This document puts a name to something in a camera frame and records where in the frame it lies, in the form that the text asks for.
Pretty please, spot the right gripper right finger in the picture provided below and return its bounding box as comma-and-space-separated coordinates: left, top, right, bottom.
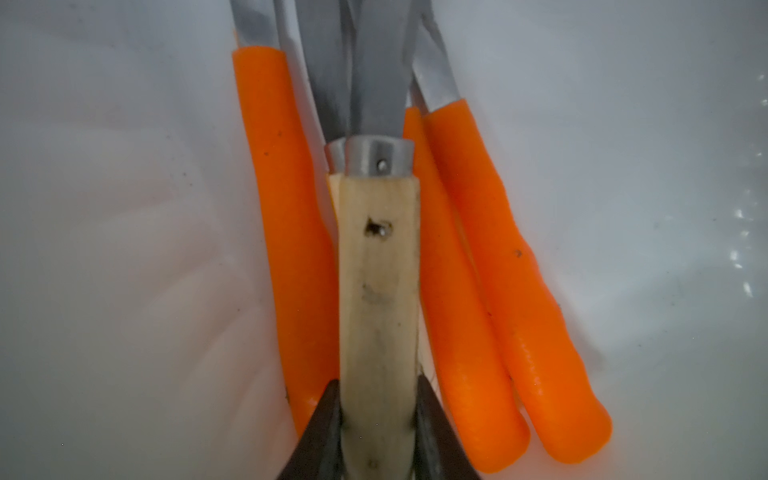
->
414, 374, 480, 480

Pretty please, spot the white rectangular storage box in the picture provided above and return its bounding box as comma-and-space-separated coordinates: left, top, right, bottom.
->
1, 1, 767, 479

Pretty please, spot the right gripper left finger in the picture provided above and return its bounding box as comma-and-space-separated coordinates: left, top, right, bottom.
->
276, 379, 343, 480

